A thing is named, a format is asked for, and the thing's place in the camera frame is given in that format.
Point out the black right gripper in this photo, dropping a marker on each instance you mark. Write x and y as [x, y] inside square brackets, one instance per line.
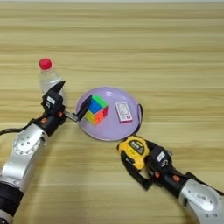
[164, 178]

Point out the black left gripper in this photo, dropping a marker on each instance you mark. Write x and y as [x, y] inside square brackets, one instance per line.
[55, 116]

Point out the yellow black tape measure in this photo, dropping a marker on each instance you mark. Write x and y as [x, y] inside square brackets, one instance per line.
[134, 148]

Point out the multicolour puzzle cube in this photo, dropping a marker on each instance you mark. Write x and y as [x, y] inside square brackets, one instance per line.
[96, 109]

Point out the clear bottle with red cap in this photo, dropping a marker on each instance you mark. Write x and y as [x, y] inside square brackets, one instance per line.
[48, 77]

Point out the purple round plate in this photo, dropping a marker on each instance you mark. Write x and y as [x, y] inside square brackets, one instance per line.
[112, 128]

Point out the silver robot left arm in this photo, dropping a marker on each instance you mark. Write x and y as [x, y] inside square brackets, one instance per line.
[20, 157]

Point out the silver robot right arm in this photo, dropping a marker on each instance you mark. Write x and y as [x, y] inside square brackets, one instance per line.
[201, 201]

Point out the black labelled box right gripper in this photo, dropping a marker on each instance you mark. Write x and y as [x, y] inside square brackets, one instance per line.
[160, 159]

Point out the black labelled box gripper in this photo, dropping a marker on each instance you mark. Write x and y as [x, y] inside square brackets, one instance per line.
[52, 100]
[160, 159]

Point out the black labelled box left gripper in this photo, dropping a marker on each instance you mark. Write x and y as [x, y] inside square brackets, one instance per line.
[52, 100]

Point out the small pink white card box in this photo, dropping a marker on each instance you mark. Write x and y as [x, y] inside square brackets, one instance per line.
[123, 112]

